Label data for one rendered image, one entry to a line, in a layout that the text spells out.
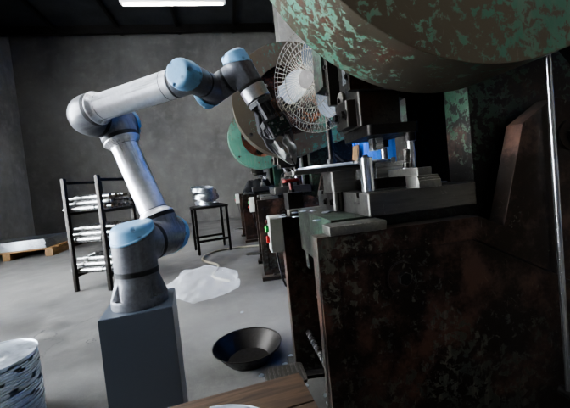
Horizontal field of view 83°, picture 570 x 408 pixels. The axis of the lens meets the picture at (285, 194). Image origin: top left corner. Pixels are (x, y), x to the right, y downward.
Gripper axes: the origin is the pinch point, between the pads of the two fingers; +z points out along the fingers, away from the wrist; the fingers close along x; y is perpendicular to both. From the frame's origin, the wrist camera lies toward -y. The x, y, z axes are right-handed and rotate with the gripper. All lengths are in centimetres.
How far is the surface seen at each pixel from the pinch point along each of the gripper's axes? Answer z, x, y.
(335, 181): 11.4, 7.0, 5.9
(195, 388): 57, -70, -29
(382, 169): 15.4, 20.5, 9.0
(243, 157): -20, 24, -303
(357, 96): -6.8, 24.7, 8.1
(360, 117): -1.2, 22.1, 8.4
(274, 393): 35, -35, 35
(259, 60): -66, 48, -131
